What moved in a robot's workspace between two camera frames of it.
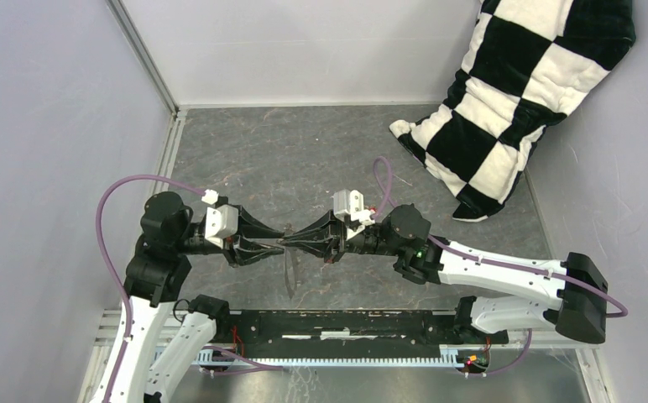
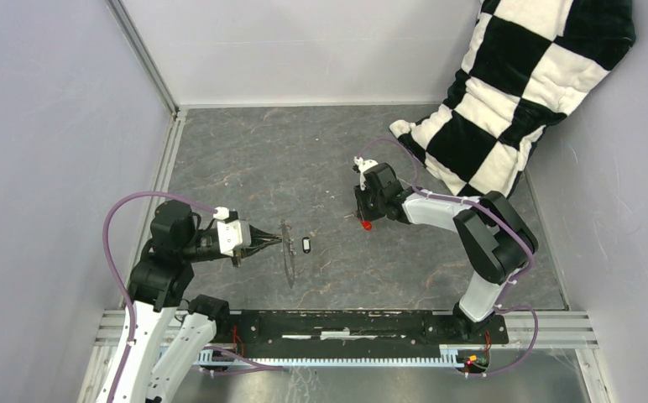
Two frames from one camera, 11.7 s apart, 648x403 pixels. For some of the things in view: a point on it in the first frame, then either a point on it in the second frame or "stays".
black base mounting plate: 349,333 stays
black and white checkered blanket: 529,64 stays
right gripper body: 365,241 -> 369,204
